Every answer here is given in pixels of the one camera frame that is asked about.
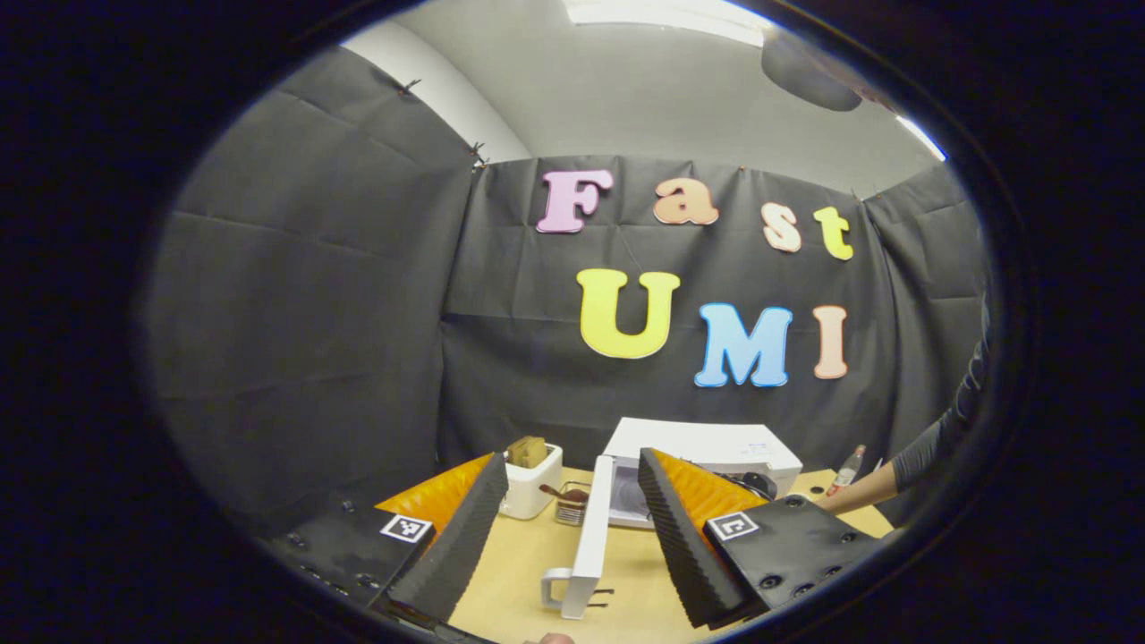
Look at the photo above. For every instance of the clear red label bottle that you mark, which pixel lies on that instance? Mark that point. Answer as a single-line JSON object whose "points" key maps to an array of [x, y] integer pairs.
{"points": [[845, 470]]}

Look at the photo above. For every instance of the large ceiling light panel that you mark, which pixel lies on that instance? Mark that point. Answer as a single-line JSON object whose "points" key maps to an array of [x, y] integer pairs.
{"points": [[666, 18]]}

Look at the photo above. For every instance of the black backdrop cloth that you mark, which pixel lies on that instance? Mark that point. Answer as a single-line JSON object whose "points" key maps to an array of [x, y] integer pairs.
{"points": [[313, 313]]}

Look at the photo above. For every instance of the small ceiling light panel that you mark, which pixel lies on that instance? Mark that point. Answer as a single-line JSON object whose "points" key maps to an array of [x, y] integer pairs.
{"points": [[921, 139]]}

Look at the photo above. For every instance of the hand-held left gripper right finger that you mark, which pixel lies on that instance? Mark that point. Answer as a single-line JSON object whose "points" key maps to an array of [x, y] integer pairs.
{"points": [[680, 546]]}

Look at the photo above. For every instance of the white microwave oven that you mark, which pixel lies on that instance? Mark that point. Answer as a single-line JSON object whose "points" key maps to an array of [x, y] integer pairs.
{"points": [[698, 443]]}

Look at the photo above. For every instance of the white toaster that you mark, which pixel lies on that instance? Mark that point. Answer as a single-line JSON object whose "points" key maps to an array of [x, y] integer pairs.
{"points": [[528, 494]]}

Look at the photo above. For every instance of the brown bread slice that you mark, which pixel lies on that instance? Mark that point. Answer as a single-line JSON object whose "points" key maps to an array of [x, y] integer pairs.
{"points": [[528, 452]]}

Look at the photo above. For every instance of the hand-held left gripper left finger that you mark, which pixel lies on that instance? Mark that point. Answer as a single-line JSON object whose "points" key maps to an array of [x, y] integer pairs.
{"points": [[461, 546]]}

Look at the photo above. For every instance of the brown wooden spoon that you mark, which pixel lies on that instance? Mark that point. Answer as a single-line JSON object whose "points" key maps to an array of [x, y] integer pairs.
{"points": [[572, 495]]}

